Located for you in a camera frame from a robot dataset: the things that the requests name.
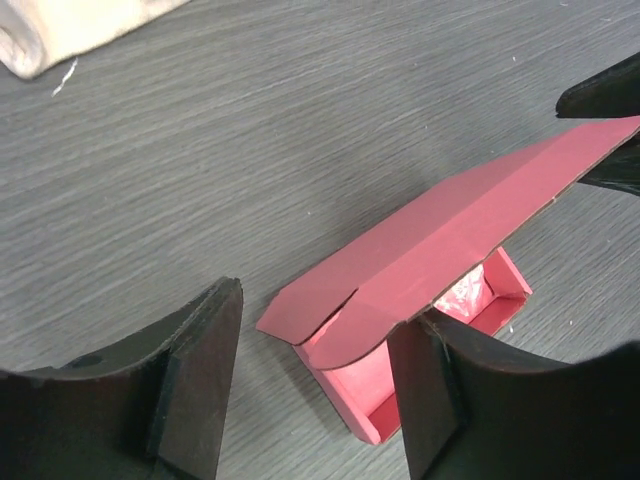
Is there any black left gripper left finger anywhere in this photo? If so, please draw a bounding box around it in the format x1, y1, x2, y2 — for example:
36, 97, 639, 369
1, 277, 243, 479

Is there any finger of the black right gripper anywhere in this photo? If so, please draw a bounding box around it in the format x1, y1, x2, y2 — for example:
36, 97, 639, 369
555, 53, 639, 119
579, 139, 640, 196

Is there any beige canvas tote bag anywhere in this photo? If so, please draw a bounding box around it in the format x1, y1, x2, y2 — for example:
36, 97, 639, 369
1, 0, 187, 80

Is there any small clear plastic wrapper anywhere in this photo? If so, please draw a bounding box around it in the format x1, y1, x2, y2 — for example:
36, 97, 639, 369
434, 265, 493, 324

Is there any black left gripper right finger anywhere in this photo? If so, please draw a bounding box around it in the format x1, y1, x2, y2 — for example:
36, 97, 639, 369
387, 310, 639, 479

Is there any pink paper box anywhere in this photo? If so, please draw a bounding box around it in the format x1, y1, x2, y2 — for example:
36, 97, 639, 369
257, 116, 639, 445

